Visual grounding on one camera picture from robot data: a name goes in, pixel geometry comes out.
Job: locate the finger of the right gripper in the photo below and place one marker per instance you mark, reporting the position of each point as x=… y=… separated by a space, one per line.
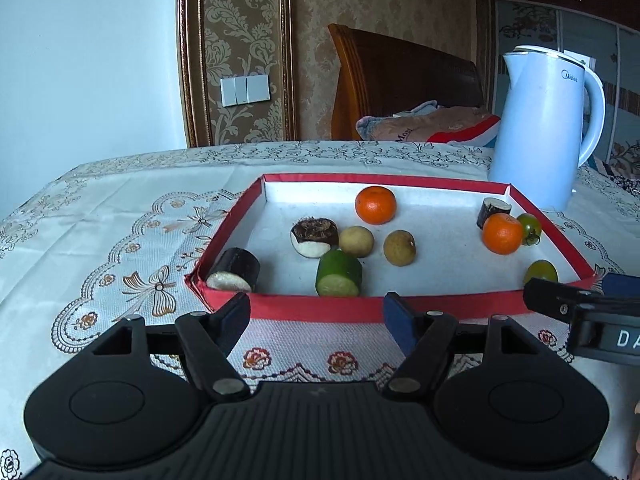
x=559 y=301
x=621 y=285

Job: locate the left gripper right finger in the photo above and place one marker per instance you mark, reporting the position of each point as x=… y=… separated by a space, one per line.
x=430 y=341

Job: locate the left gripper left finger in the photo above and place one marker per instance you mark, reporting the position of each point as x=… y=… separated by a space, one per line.
x=202 y=341

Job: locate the green tomato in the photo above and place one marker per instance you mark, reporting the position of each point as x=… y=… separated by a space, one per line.
x=542 y=269
x=532 y=229

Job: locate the beige longan fruit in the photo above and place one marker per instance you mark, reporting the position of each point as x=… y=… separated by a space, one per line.
x=399 y=248
x=356 y=241

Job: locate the dark water chestnut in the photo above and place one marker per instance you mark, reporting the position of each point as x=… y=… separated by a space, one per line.
x=314 y=237

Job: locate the operator hand edge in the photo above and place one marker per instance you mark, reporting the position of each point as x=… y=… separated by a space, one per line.
x=637 y=431

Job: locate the dark sugarcane piece left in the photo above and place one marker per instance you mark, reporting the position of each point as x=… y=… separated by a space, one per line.
x=236 y=270

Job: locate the orange tangerine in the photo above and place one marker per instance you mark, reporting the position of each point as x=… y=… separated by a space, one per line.
x=376 y=205
x=502 y=234

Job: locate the green cucumber piece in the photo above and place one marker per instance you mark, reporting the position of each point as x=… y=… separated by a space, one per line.
x=338 y=275

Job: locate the red shallow box tray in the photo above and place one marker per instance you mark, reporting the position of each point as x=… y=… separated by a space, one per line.
x=453 y=271

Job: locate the white embroidered tablecloth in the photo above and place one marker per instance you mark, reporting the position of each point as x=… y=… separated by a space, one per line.
x=122 y=233

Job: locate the white electric kettle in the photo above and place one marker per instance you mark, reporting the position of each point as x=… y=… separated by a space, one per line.
x=551 y=123

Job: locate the patterned pillow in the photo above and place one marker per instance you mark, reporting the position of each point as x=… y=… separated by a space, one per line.
x=431 y=123

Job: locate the wardrobe sliding doors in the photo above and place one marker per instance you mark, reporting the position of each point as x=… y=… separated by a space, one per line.
x=610 y=50

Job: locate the wooden headboard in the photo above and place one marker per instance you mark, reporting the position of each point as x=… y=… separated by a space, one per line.
x=381 y=75

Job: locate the white wall switch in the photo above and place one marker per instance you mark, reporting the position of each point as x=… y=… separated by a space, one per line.
x=244 y=90

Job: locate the gilded wall frame moulding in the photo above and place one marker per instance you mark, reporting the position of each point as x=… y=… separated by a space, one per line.
x=219 y=39

